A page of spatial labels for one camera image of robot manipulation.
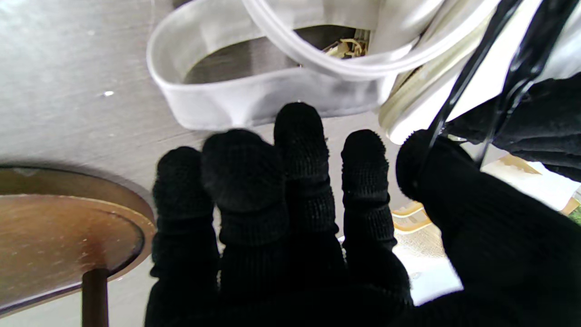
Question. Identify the printed sunroom backdrop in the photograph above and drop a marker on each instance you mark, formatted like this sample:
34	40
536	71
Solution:
426	254

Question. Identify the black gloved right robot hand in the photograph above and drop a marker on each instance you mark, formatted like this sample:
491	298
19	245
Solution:
281	254

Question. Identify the white zip pouch bag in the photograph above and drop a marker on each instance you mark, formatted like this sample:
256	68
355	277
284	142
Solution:
254	95

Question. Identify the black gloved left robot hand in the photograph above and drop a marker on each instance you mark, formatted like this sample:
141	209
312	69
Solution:
553	122

